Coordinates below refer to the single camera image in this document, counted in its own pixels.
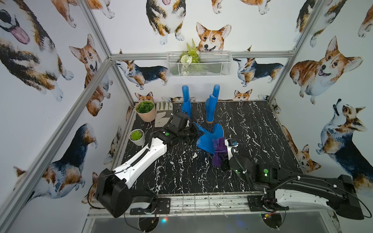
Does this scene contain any blue rubber boot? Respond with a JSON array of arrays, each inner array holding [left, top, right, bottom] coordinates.
[[205, 84, 220, 123], [196, 124, 224, 154], [181, 85, 191, 118]]

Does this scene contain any purple cloth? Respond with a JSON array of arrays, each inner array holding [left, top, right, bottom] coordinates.
[[212, 137, 228, 168]]

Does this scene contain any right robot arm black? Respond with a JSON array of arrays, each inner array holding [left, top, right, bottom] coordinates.
[[228, 147, 365, 220]]

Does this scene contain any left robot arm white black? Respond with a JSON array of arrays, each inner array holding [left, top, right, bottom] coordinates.
[[95, 123, 205, 217]]

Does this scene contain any white grey work glove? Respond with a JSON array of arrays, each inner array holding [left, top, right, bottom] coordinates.
[[154, 102, 173, 128]]

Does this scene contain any pink ribbed plant pot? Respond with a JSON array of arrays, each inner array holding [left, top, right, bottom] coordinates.
[[136, 104, 156, 122]]

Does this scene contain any small white plant pot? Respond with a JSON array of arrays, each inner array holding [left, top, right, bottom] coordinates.
[[129, 129, 145, 147]]

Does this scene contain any green plant in white pot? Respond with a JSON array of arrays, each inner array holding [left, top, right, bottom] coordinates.
[[130, 130, 143, 141]]

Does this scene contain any green plant in pink pot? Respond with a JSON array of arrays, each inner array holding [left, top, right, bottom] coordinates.
[[136, 101, 154, 114]]

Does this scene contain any fern and white flower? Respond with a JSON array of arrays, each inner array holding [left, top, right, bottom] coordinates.
[[178, 39, 201, 76]]

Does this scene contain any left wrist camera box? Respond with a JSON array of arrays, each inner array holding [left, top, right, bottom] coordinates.
[[166, 112, 189, 134]]

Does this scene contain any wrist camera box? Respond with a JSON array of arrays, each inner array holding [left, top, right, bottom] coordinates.
[[224, 138, 239, 160], [166, 112, 189, 134]]

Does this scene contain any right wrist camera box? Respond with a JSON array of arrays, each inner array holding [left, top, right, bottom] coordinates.
[[224, 138, 239, 160]]

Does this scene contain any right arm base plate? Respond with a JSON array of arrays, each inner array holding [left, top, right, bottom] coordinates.
[[247, 195, 289, 213]]

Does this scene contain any white wire wall basket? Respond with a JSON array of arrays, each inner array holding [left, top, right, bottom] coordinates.
[[167, 51, 232, 77]]

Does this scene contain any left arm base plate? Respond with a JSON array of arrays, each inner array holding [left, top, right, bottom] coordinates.
[[129, 196, 171, 215]]

